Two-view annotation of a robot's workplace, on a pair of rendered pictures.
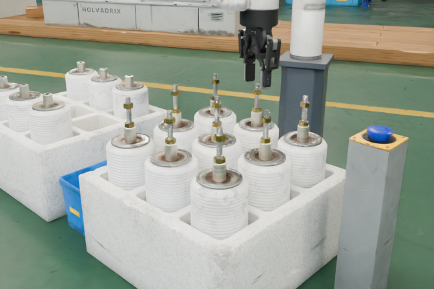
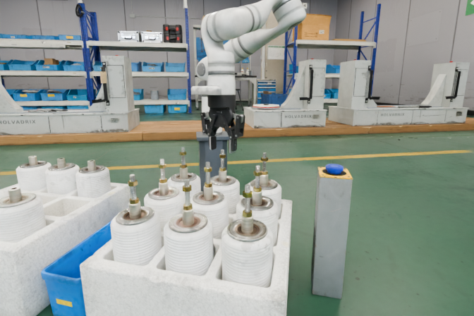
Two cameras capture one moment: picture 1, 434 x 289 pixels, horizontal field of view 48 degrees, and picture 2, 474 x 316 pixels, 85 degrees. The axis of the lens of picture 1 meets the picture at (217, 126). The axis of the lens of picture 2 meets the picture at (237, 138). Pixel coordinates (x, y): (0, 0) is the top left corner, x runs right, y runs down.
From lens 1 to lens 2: 0.42 m
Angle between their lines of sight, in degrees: 30
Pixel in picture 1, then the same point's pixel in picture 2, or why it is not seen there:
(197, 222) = (239, 276)
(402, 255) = not seen: hidden behind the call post
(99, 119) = (63, 202)
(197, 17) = (100, 121)
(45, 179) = (22, 278)
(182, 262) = not seen: outside the picture
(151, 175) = (178, 244)
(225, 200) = (266, 248)
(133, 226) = (163, 300)
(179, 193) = (205, 253)
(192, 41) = (98, 137)
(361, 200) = (332, 218)
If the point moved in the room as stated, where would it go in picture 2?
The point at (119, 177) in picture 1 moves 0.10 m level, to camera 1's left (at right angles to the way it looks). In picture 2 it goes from (132, 254) to (71, 272)
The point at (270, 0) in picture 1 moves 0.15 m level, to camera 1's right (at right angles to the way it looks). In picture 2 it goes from (233, 88) to (278, 87)
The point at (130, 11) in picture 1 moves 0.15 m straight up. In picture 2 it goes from (44, 121) to (41, 105)
